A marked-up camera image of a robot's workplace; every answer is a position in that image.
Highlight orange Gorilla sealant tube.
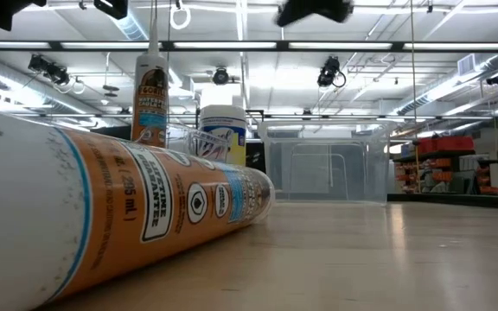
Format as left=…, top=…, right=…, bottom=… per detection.
left=0, top=105, right=276, bottom=311
left=130, top=16, right=171, bottom=149

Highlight Lysol wipes canister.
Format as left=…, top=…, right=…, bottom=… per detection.
left=198, top=105, right=248, bottom=168

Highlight overhead LED light bar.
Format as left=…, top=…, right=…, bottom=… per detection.
left=0, top=40, right=498, bottom=54

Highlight clear plastic bin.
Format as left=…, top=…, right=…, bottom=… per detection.
left=258, top=119, right=395, bottom=205

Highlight red storage bins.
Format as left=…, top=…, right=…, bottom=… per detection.
left=417, top=136, right=476, bottom=156

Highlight storage shelf rack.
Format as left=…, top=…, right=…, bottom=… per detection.
left=392, top=136, right=498, bottom=196

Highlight black hanging camera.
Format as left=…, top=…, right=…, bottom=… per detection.
left=316, top=54, right=348, bottom=89
left=211, top=66, right=232, bottom=86
left=27, top=54, right=86, bottom=95

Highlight white hanging ring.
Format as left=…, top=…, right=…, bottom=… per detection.
left=169, top=0, right=192, bottom=31

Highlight silver air duct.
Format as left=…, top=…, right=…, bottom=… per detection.
left=393, top=51, right=498, bottom=117

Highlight black aluminium table frame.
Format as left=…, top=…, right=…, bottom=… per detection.
left=248, top=192, right=498, bottom=212

